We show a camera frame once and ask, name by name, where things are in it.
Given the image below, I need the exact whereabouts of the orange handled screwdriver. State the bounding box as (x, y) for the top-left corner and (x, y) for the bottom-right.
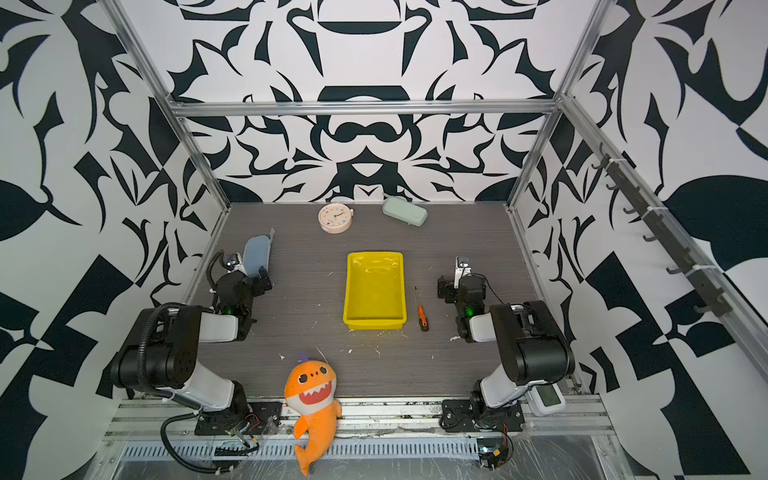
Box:
(414, 287), (429, 332)

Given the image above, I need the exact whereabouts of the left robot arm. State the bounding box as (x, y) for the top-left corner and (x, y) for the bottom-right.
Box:
(109, 267), (272, 422)

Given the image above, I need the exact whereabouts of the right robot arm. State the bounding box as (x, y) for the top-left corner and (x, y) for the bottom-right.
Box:
(437, 273), (575, 428)

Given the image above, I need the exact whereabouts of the yellow plastic bin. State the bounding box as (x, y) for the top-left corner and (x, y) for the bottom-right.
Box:
(342, 251), (407, 331)

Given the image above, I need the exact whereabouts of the blue pencil case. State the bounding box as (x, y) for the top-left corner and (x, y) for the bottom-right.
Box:
(242, 229), (275, 278)

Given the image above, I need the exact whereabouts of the green pencil case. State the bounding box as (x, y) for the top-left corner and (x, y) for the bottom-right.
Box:
(382, 196), (428, 227)

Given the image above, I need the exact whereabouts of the pink round clock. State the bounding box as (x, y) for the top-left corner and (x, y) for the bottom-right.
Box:
(318, 203), (354, 234)

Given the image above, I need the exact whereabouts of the orange shark plush toy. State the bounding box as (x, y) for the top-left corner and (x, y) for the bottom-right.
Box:
(284, 360), (343, 478)

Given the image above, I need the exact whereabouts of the white small display device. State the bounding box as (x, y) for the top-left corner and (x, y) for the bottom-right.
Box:
(526, 384), (566, 417)

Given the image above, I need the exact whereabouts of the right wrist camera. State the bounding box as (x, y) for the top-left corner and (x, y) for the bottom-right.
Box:
(453, 256), (471, 289)

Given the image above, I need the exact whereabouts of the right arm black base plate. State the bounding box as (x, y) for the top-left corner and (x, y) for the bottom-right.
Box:
(439, 399), (525, 433)

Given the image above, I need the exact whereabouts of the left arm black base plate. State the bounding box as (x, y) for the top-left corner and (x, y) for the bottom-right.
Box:
(194, 401), (283, 436)

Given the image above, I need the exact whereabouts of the white slotted cable duct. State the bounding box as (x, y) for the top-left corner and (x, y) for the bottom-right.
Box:
(206, 436), (481, 462)

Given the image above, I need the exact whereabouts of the wall hook rack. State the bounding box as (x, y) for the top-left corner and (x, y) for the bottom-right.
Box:
(593, 142), (734, 317)

